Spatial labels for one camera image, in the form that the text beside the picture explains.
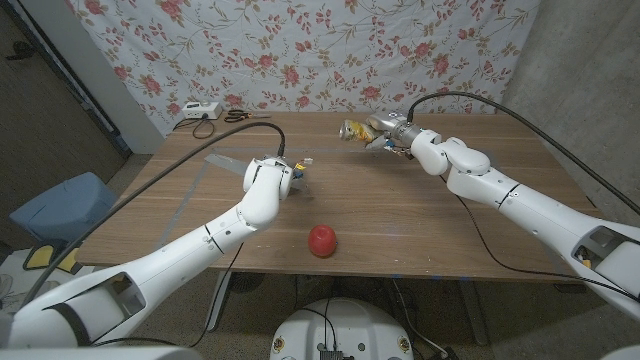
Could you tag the plastic bottle with yellow label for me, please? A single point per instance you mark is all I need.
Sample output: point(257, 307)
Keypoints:
point(357, 132)

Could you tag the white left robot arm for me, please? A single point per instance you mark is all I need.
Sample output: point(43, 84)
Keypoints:
point(175, 255)

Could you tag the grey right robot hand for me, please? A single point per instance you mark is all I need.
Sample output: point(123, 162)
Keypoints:
point(395, 125)

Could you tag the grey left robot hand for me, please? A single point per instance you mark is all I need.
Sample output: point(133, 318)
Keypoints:
point(300, 186)

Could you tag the black round floor fan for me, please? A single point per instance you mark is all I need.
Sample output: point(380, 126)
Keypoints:
point(247, 282)

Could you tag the white power adapter box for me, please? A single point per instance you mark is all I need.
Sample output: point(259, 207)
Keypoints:
point(202, 111)

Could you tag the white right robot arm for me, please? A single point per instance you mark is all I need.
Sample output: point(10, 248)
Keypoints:
point(525, 205)

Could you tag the blue padded stool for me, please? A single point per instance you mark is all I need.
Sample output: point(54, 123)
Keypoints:
point(65, 205)

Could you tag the red apple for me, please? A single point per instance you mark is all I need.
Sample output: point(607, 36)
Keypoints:
point(322, 241)

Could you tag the white robot torso base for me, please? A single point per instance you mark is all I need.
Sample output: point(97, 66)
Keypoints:
point(360, 325)

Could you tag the yellow black slipper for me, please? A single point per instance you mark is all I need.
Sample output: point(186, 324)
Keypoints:
point(40, 256)
point(70, 262)

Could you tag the white table leg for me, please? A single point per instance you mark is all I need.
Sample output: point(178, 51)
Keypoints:
point(474, 315)
point(215, 310)

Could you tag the floral backdrop cloth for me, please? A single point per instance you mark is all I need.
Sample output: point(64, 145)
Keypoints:
point(250, 30)

